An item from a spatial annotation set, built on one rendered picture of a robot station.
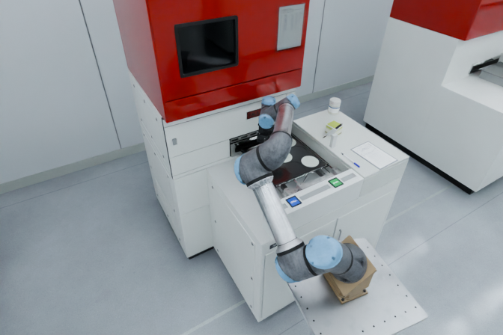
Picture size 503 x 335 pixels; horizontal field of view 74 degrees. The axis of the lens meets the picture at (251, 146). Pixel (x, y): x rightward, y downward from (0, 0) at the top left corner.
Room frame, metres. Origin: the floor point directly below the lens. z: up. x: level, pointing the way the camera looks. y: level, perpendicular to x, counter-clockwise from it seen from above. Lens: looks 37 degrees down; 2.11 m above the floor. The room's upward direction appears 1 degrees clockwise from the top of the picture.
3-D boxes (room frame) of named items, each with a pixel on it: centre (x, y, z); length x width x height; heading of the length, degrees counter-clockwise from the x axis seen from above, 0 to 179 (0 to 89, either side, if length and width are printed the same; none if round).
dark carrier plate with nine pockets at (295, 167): (1.51, -0.19, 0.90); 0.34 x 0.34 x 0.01; 31
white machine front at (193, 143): (1.61, 0.09, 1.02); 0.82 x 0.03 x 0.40; 121
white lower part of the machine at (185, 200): (1.90, 0.27, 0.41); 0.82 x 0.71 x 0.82; 121
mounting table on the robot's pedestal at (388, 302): (0.76, -0.40, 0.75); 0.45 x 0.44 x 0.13; 22
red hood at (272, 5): (1.87, 0.25, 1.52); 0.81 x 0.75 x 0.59; 121
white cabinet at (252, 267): (1.46, -0.31, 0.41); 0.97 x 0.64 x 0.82; 121
